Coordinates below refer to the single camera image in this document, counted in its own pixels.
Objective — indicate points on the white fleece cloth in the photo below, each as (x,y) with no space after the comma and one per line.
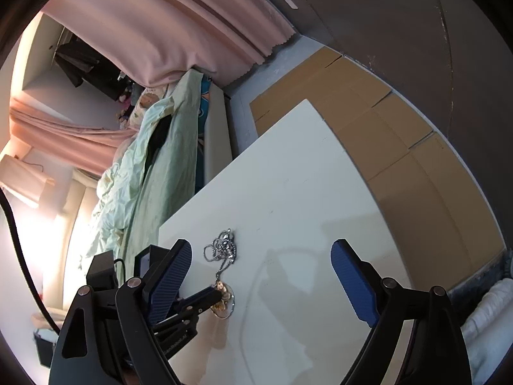
(489,321)

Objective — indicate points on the white table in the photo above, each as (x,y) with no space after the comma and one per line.
(300,216)

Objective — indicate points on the bear print pillow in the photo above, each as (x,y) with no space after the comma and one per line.
(144,106)

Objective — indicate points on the flat brown cardboard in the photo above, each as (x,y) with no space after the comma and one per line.
(421,176)

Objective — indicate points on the white wall outlet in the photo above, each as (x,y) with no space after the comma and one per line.
(291,3)

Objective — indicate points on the hanging dark clothes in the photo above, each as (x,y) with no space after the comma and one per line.
(86,68)

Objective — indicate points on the small dark basket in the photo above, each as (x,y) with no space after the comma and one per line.
(45,349)

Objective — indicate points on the black box white inside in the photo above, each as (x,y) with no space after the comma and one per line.
(143,264)

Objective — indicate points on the light green duvet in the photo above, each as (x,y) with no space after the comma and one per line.
(120,192)

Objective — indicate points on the dark cloth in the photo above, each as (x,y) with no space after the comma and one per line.
(158,136)

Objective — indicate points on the narrow pink curtain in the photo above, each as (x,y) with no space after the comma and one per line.
(68,140)

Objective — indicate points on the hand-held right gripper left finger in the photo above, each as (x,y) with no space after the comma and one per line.
(170,276)

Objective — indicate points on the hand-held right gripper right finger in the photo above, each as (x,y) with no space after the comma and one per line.
(352,276)

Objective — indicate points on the pile of stuffed toys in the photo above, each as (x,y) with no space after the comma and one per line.
(127,104)

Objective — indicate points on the wide pink curtain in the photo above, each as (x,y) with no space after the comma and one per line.
(160,20)

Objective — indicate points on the bed with green sheet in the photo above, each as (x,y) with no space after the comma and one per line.
(160,192)

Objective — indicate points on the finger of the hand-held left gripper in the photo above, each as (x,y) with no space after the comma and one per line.
(200,294)
(192,311)

